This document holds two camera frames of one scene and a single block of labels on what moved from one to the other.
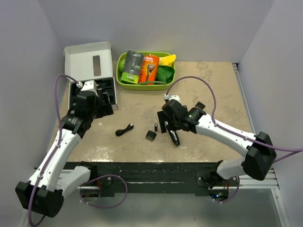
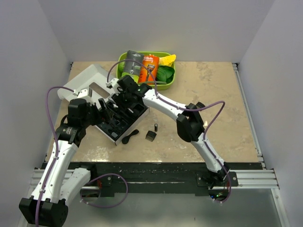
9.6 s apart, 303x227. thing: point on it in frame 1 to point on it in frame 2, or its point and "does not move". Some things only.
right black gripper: [163, 117] to [117, 99]
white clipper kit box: [92, 62] to [93, 84]
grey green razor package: [133, 67] does not move
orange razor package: [149, 68] does not move
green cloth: [165, 74] does not move
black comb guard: [150, 135] does not move
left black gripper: [105, 109] does not move
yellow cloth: [167, 60] does not move
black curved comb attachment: [120, 132] to [125, 139]
